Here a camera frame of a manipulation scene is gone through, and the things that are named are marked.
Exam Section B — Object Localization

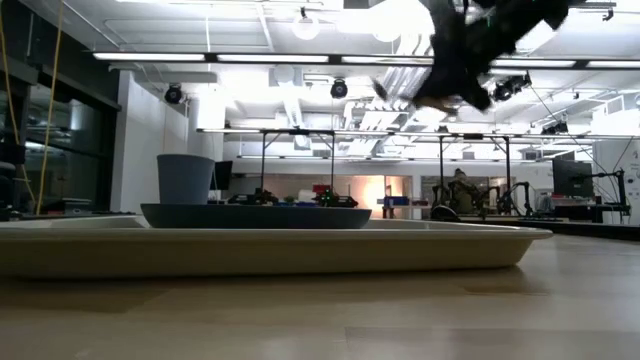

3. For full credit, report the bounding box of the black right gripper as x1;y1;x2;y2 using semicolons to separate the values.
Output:
409;0;517;113

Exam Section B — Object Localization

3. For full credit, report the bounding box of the dark blue plate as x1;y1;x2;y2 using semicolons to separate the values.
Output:
140;202;373;230

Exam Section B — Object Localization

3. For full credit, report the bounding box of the beige rectangular tray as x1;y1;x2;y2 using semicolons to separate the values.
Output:
0;214;554;280

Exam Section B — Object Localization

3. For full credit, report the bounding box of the blue cup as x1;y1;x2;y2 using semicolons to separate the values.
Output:
156;153;217;206

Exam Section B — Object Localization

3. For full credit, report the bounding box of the person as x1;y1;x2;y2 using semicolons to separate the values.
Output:
447;168;481;216

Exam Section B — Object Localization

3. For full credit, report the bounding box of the large black monitor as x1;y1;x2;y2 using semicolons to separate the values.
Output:
552;158;595;199

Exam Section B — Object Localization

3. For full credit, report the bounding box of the background robot with green light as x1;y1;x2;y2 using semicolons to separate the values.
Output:
313;184;360;209

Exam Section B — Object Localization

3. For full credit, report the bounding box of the overhead light bar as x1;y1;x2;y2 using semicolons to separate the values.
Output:
92;49;640;70

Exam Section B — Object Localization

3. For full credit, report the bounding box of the small black monitor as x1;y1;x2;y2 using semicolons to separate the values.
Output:
209;160;234;192

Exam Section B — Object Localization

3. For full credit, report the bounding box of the black background table frame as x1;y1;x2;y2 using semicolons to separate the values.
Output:
259;128;336;194
438;132;512;204

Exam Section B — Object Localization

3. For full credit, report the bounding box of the white ring lamp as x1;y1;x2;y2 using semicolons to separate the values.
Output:
291;12;321;42

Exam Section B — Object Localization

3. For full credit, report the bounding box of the black aluminium table frame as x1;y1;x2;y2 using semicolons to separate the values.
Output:
0;208;640;242

